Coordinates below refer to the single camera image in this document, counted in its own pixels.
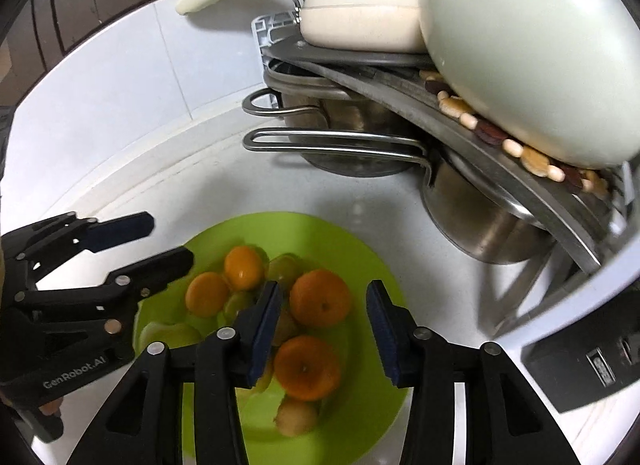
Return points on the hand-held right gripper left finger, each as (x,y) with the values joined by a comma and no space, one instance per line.
(265,330)

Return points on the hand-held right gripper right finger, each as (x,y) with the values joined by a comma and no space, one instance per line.
(382,335)

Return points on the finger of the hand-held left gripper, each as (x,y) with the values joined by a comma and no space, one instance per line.
(160,267)
(125,231)

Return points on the large orange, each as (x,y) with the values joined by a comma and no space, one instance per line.
(306,367)
(320,297)

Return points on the green plate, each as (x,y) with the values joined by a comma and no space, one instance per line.
(345,245)

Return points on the person's left hand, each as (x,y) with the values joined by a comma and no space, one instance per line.
(50,407)

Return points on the small green fruit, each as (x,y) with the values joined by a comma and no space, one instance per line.
(239,302)
(285,267)

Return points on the small orange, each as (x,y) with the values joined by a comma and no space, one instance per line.
(206,293)
(243,266)

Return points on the pale green apple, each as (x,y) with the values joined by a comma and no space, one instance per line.
(170,335)

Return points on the small yellow-brown fruit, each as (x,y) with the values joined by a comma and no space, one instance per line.
(297,417)

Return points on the black appliance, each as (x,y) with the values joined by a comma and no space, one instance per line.
(560,365)

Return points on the brown wooden door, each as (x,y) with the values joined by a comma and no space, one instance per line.
(75,10)

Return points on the wooden bead trivet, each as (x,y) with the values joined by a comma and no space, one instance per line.
(530,159)

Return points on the white dish rack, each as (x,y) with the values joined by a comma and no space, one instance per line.
(390,85)

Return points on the large white wok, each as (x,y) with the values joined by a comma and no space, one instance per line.
(525,45)

